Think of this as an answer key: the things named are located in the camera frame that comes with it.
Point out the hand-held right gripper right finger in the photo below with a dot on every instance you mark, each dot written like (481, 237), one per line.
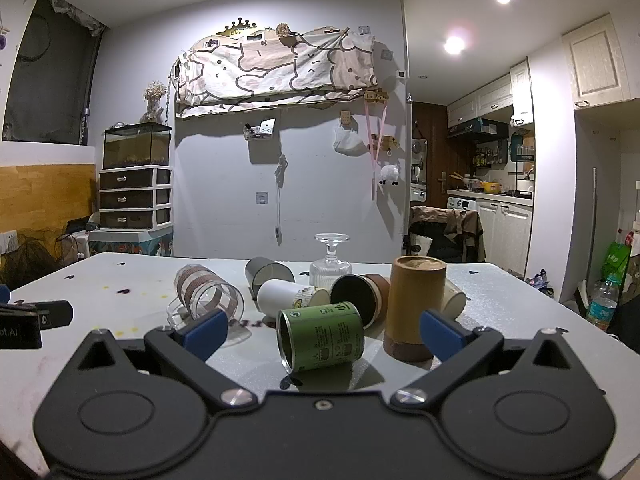
(439, 332)

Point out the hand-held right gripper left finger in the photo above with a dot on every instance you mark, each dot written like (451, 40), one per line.
(206, 334)

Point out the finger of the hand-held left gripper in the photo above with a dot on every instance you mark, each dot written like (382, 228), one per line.
(52, 314)

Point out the cream cup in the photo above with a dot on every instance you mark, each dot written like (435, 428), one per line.
(454, 300)

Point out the tall brown cylinder cup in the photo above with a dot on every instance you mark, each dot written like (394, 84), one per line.
(415, 305)

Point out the white paper cup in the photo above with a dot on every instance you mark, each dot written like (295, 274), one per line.
(282, 297)

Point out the grey cup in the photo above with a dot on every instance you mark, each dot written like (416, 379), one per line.
(267, 272)

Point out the black and brown cup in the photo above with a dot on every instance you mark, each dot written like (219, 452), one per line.
(357, 297)

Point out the clear striped glass mug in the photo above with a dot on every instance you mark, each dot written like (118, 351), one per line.
(210, 292)

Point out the black mesh net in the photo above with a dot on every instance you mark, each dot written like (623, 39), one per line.
(27, 260)

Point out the chair with brown cloth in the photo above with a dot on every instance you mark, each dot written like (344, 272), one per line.
(445, 232)

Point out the printed storage box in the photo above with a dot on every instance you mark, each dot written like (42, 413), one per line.
(130, 244)

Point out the green tin can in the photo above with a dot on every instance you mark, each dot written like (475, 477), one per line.
(322, 337)

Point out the white lower kitchen cabinets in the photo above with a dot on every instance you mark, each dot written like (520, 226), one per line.
(502, 232)

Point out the white kitchen cabinets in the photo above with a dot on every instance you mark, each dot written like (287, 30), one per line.
(490, 97)
(502, 232)

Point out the clear ribbed glass goblet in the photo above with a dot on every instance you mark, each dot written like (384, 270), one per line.
(330, 265)

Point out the white washing machine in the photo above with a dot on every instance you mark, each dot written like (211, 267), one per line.
(461, 203)

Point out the white plastic drawer unit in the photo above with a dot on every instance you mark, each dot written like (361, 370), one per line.
(135, 197)

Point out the plastic water bottle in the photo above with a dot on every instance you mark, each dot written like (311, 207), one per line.
(602, 305)

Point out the white sheep plush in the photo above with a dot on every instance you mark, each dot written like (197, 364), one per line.
(389, 174)

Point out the brown wooden door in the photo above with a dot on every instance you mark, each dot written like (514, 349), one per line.
(430, 155)

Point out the pink ribbon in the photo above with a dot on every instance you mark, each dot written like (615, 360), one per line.
(374, 160)

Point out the glass fish tank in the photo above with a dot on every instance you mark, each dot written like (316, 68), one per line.
(136, 146)

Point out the green shopping bag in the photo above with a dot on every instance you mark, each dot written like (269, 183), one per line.
(619, 260)

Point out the black range hood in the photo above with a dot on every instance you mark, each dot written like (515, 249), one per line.
(477, 129)

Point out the white hanging bag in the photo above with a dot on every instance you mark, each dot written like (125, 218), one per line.
(348, 141)

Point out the dark window curtain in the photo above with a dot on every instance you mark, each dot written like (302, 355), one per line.
(50, 75)

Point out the dried flower vase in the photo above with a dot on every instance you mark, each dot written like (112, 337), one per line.
(155, 97)

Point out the white upper kitchen cabinets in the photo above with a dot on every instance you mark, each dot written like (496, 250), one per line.
(490, 97)

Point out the printed cartoon cloth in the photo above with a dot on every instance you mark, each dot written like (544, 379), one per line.
(270, 65)

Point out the cream tall cupboard door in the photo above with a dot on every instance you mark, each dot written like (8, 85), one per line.
(595, 62)

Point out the white wall socket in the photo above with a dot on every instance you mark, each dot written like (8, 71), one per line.
(8, 241)

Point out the clear wall holder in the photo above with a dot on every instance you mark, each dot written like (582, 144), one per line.
(260, 129)

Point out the gold crown wall ornament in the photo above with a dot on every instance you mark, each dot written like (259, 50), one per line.
(239, 27)

